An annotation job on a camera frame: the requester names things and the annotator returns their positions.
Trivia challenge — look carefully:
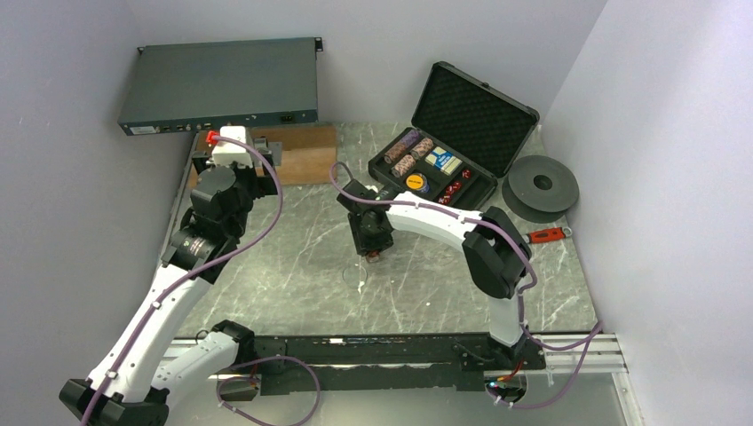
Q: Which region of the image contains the orange blue chip stack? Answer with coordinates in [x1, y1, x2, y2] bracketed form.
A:
[391, 154, 416, 178]

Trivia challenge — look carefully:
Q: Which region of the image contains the wooden board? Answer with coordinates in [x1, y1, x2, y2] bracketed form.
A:
[194, 124, 337, 185]

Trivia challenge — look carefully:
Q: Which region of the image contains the red brown chip stack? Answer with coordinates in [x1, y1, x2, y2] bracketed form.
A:
[365, 252, 380, 263]

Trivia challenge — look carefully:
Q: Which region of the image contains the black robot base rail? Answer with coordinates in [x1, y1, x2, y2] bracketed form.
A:
[220, 332, 546, 396]

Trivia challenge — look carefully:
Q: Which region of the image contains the brown purple chip stack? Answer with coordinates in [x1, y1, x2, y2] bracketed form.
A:
[383, 129, 422, 164]

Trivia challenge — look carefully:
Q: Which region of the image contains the grey metal stand bracket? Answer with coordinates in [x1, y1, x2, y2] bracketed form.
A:
[251, 136, 282, 167]

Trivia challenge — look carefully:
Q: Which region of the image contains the dark grey round disc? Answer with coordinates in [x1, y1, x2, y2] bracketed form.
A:
[501, 155, 580, 224]

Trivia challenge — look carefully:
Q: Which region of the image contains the grey rack network switch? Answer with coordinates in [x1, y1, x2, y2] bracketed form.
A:
[117, 37, 324, 136]

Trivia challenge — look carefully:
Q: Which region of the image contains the black poker set case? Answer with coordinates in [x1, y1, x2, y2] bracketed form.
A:
[368, 61, 540, 209]

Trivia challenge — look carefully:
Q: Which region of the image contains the yellow big blind button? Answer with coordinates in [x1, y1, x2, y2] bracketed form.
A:
[405, 173, 429, 193]

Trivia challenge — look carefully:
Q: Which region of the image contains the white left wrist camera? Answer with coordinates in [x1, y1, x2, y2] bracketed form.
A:
[205, 126, 253, 167]

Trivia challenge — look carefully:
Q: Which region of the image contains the brown white chip stack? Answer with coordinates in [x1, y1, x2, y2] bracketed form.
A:
[410, 138, 434, 161]

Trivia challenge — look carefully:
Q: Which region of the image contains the Texas Hold'em card box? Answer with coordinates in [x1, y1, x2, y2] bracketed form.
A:
[424, 147, 464, 176]

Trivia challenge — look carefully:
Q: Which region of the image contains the red handled adjustable wrench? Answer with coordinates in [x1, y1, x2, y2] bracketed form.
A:
[523, 226, 573, 244]

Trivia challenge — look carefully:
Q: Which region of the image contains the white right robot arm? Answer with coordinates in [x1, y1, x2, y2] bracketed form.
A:
[335, 179, 538, 368]

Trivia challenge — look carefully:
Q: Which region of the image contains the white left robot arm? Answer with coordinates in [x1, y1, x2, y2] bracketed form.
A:
[59, 151, 281, 425]

